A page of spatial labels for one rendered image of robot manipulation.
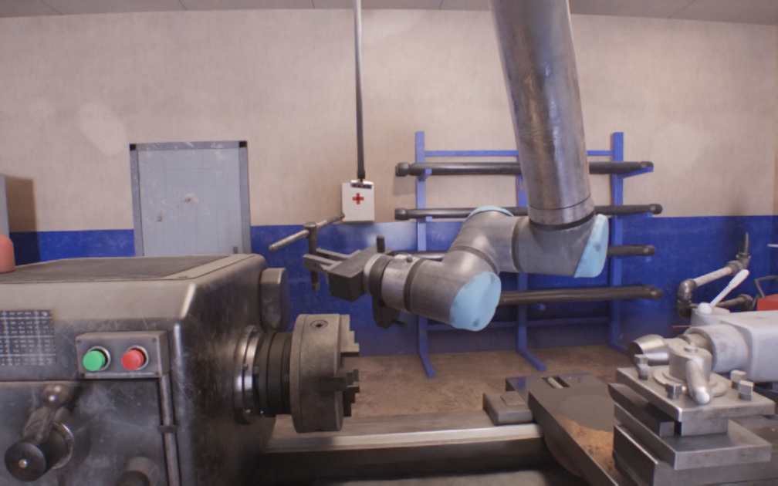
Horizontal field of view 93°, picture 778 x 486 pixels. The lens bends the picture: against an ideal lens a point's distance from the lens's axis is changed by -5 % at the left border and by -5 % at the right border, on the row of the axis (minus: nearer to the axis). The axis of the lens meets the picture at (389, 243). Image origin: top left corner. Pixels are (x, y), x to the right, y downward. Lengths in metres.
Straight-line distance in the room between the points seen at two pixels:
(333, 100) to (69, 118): 2.53
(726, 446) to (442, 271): 0.52
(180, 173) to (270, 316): 3.28
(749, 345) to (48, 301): 1.41
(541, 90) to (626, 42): 4.50
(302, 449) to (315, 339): 0.41
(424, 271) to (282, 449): 0.71
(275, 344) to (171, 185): 3.46
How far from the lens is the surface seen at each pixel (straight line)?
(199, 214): 4.12
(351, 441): 1.15
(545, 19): 0.51
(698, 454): 0.81
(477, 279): 0.57
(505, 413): 1.23
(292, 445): 1.16
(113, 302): 0.74
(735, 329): 1.24
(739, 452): 0.86
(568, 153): 0.54
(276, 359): 0.86
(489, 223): 0.65
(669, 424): 0.82
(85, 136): 4.75
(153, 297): 0.71
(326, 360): 0.80
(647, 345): 1.10
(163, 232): 4.27
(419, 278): 0.59
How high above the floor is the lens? 1.44
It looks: 4 degrees down
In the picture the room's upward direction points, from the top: 1 degrees counter-clockwise
